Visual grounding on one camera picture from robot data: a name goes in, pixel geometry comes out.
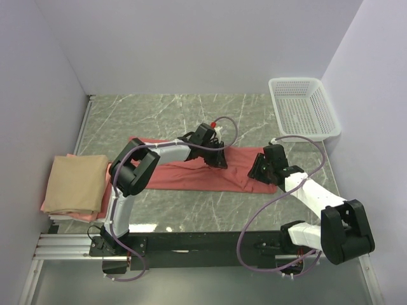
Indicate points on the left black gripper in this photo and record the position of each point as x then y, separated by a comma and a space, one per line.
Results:
218, 161

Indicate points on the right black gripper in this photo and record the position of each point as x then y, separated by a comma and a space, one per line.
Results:
255, 171

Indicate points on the red t shirt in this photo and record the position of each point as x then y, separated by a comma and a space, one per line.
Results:
197, 176

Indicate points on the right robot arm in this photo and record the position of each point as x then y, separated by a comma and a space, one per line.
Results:
344, 232

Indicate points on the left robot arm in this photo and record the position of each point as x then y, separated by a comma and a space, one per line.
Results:
134, 166

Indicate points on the white plastic basket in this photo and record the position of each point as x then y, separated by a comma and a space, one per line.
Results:
302, 108

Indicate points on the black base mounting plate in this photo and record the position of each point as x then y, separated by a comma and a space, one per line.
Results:
138, 251

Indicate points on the folded pink t shirt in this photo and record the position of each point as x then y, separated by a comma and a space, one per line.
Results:
95, 216

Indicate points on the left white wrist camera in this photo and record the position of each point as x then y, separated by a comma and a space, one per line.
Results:
218, 130

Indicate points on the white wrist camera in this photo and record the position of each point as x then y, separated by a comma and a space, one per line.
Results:
218, 130
273, 141

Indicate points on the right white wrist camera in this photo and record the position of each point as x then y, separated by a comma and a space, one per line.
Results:
273, 141

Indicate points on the aluminium rail frame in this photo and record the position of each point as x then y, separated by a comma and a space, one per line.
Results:
74, 247

